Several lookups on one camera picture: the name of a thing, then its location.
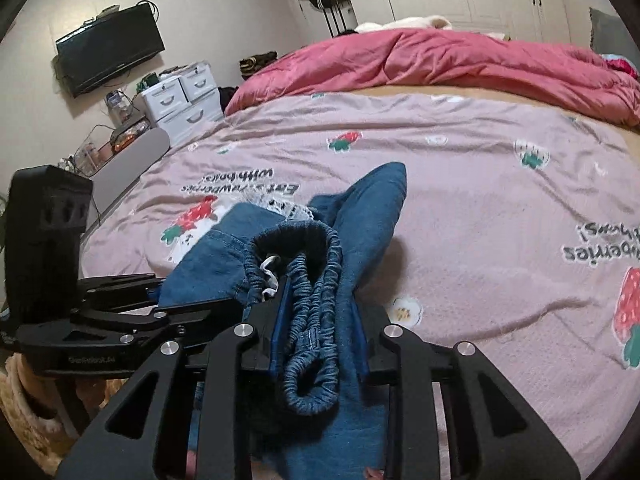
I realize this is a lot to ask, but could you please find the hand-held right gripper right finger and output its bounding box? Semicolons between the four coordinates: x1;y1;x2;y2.
357;305;583;480

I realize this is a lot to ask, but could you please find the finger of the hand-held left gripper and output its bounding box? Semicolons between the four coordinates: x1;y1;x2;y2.
77;272;169;312
70;294;242;347

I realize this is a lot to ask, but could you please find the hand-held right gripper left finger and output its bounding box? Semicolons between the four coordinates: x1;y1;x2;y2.
55;280;294;480

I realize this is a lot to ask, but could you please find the blue denim pants lace hem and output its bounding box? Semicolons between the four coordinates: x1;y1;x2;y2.
160;161;408;480

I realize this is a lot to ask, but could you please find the grey padded footboard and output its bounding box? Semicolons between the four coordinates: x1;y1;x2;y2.
92;127;171;227

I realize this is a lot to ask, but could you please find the fluffy tan rug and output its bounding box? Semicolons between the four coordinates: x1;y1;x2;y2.
0;350;112;476

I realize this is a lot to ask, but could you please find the pink strawberry print blanket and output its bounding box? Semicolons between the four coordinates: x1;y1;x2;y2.
80;91;640;480

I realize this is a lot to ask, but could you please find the white drawer cabinet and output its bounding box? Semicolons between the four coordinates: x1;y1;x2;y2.
137;61;224;144

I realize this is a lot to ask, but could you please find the black television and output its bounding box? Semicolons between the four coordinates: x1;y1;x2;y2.
54;2;166;99

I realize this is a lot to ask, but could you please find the dark striped bag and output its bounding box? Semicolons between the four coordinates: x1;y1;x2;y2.
238;51;279;80

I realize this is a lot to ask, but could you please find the tan bed sheet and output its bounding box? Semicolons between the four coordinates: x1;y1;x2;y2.
320;82;640;137

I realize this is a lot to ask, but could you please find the pink comforter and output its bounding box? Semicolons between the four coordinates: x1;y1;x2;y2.
225;27;640;128

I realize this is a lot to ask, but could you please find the cream plush cloth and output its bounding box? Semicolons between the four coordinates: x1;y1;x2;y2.
355;15;454;34

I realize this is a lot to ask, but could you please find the colourful cloth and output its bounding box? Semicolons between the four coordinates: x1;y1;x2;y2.
602;52;640;79

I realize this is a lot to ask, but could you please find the grey padded headboard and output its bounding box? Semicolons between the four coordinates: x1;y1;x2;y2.
587;7;632;57

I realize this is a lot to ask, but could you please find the wire rack with clutter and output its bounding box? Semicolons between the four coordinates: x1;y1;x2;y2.
59;115;152;173

